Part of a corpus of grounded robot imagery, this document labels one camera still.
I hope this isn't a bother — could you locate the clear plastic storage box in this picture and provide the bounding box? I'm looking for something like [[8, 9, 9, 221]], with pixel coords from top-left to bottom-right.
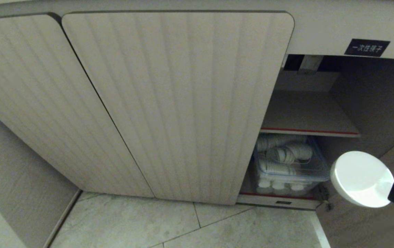
[[253, 135, 331, 197]]

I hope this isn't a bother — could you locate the cabinet shelf board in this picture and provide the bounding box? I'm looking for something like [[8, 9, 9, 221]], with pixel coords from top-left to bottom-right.
[[260, 90, 361, 138]]

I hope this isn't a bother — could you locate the black label with white print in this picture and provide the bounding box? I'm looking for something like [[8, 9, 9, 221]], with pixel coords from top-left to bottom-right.
[[344, 39, 391, 58]]

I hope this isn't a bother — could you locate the beige grooved cabinet door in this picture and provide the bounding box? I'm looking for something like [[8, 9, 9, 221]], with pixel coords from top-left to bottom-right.
[[61, 11, 295, 206], [0, 13, 155, 199]]

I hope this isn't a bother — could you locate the white cup stack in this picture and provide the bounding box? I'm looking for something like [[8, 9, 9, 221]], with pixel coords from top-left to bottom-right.
[[265, 143, 313, 164], [258, 159, 298, 176], [256, 135, 308, 152]]

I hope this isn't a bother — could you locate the beige cabinet frame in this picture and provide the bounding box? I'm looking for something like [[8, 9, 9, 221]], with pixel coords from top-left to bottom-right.
[[0, 0, 394, 211]]

